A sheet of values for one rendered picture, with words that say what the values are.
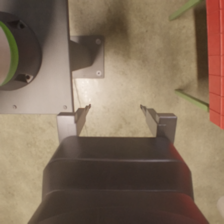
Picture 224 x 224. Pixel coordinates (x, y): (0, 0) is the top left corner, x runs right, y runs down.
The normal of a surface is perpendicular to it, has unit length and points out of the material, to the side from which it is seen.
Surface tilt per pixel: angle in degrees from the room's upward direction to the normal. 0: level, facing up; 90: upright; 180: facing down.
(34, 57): 62
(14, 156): 0
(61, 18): 0
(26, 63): 73
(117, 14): 0
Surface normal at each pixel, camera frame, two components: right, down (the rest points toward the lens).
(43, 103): -0.01, 0.30
